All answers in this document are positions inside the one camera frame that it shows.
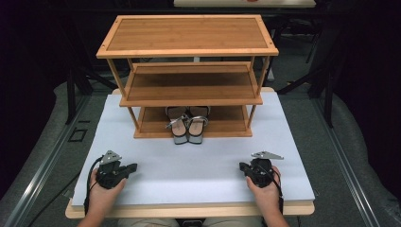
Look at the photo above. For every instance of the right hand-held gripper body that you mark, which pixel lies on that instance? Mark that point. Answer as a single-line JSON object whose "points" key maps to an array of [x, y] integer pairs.
{"points": [[263, 173]]}

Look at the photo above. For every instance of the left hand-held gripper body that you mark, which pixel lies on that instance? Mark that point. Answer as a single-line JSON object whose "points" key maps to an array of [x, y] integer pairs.
{"points": [[108, 175]]}

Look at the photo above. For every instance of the wooden three-tier shoe rack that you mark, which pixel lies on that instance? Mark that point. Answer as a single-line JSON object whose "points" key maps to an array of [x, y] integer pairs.
{"points": [[189, 34]]}

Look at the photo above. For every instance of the person's left hand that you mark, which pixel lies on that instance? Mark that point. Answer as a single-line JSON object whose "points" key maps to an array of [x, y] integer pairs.
{"points": [[102, 197]]}

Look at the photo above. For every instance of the person's right hand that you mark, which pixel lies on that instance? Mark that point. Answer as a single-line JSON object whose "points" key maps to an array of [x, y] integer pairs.
{"points": [[266, 197]]}

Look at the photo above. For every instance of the white table mat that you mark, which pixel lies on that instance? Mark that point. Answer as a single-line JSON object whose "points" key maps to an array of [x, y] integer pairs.
{"points": [[195, 176]]}

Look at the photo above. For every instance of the light wooden table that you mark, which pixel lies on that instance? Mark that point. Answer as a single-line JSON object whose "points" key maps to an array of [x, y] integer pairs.
{"points": [[189, 213]]}

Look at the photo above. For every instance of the black metal stand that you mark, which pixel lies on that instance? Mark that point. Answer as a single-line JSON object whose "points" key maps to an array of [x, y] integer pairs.
{"points": [[327, 91], [72, 94]]}

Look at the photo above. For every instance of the metal floor rail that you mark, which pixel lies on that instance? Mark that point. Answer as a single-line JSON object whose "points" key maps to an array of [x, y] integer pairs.
{"points": [[346, 164], [41, 176]]}

